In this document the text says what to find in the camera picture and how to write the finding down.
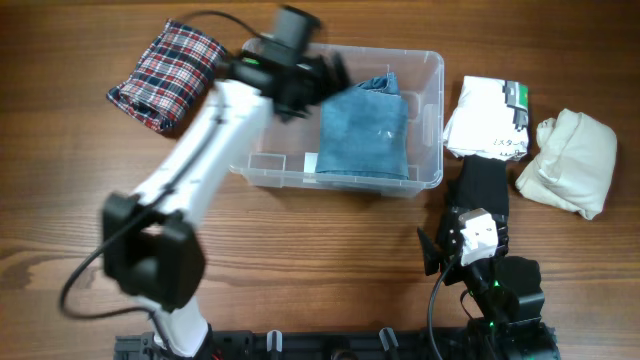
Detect blue jeans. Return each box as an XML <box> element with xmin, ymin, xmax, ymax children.
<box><xmin>316</xmin><ymin>72</ymin><xmax>409</xmax><ymax>180</ymax></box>

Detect plaid shirt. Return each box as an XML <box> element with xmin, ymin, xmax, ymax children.
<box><xmin>106</xmin><ymin>19</ymin><xmax>226</xmax><ymax>134</ymax></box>

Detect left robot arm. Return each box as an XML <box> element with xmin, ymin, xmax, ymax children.
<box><xmin>102</xmin><ymin>51</ymin><xmax>351</xmax><ymax>359</ymax></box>

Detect white printed t-shirt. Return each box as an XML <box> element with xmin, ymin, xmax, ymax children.
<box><xmin>443</xmin><ymin>76</ymin><xmax>529</xmax><ymax>161</ymax></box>

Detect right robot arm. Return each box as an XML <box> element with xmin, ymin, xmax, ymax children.
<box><xmin>417</xmin><ymin>206</ymin><xmax>561</xmax><ymax>360</ymax></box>

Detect cream garment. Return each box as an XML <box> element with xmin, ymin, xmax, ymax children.
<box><xmin>515</xmin><ymin>109</ymin><xmax>617</xmax><ymax>220</ymax></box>

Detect black garment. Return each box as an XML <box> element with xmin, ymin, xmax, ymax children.
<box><xmin>446</xmin><ymin>155</ymin><xmax>509</xmax><ymax>217</ymax></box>

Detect left black cable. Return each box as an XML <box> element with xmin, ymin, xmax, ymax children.
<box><xmin>58</xmin><ymin>9</ymin><xmax>274</xmax><ymax>321</ymax></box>

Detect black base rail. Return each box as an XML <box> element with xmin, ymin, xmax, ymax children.
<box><xmin>113</xmin><ymin>327</ymin><xmax>559</xmax><ymax>360</ymax></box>

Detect clear plastic storage container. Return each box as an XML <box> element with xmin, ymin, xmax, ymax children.
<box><xmin>230</xmin><ymin>43</ymin><xmax>445</xmax><ymax>197</ymax></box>

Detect right black cable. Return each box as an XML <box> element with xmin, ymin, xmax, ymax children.
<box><xmin>426</xmin><ymin>239</ymin><xmax>464</xmax><ymax>360</ymax></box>

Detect white label on container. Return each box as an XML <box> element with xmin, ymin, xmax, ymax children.
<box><xmin>303</xmin><ymin>152</ymin><xmax>318</xmax><ymax>173</ymax></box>

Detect black cable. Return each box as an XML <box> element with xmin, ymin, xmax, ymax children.
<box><xmin>58</xmin><ymin>9</ymin><xmax>274</xmax><ymax>321</ymax></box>
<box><xmin>426</xmin><ymin>239</ymin><xmax>464</xmax><ymax>360</ymax></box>

